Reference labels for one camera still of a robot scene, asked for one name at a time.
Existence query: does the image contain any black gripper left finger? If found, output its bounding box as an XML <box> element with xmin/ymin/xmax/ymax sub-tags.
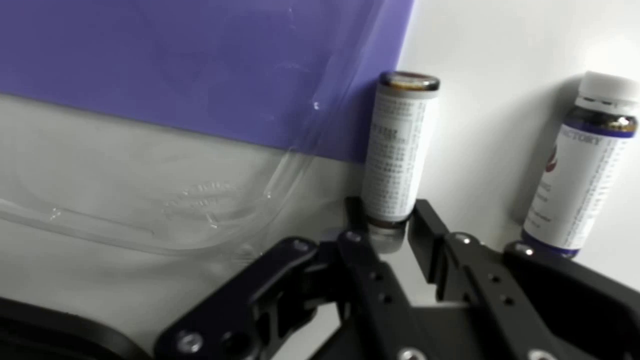
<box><xmin>155</xmin><ymin>195</ymin><xmax>412</xmax><ymax>360</ymax></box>

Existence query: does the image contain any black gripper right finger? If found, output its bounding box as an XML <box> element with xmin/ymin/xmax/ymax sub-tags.
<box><xmin>408</xmin><ymin>197</ymin><xmax>640</xmax><ymax>360</ymax></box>

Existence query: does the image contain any amber bottle with white label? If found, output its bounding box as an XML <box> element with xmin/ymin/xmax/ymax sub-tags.
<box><xmin>359</xmin><ymin>67</ymin><xmax>445</xmax><ymax>231</ymax></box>

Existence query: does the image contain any white-capped dark glass bottle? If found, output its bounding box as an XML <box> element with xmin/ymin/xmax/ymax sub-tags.
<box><xmin>519</xmin><ymin>67</ymin><xmax>640</xmax><ymax>260</ymax></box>

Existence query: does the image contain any purple rectangular mat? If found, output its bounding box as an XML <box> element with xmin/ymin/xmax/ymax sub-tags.
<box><xmin>0</xmin><ymin>0</ymin><xmax>419</xmax><ymax>163</ymax></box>

